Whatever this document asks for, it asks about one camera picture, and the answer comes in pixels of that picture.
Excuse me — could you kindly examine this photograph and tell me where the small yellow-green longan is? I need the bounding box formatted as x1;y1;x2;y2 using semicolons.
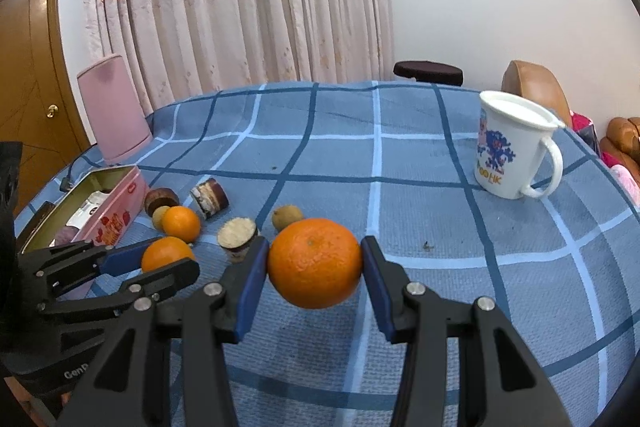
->
151;206;169;232

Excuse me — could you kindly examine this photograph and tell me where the brown leather chair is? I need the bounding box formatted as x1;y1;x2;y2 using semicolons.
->
501;61;572;128

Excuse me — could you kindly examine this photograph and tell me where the pink metal tin box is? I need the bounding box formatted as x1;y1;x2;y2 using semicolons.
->
18;163;151;301

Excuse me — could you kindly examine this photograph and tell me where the blue plaid tablecloth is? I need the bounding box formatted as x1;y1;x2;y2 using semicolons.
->
122;82;639;426

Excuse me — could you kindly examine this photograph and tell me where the pink electric kettle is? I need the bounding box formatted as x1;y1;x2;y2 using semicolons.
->
77;54;152;165

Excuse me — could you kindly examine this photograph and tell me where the white printed enamel mug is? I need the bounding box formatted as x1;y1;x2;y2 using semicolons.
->
474;90;564;199

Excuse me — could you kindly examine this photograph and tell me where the printed paper in tin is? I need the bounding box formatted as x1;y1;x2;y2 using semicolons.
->
66;191;110;230

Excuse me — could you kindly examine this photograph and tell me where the dark round stool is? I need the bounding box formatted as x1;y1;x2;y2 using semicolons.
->
393;61;463;87

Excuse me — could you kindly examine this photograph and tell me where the black power cable plug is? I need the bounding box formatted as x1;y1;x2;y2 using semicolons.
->
58;154;99;193

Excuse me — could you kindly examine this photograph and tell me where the purple round fruit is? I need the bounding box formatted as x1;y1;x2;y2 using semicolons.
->
53;225;79;246

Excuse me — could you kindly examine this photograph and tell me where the brass door knob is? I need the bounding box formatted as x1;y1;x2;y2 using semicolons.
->
47;104;58;118

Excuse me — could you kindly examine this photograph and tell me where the pink floral cloth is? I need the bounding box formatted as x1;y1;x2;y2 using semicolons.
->
570;112;640;208

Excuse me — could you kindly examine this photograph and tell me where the brown leather sofa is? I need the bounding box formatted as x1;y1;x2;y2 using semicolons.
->
600;117;640;183

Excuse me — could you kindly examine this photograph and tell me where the small brown longan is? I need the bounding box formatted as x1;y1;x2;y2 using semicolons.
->
271;205;304;232

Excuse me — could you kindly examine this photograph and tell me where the wooden door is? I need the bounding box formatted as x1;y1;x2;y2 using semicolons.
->
1;0;89;211

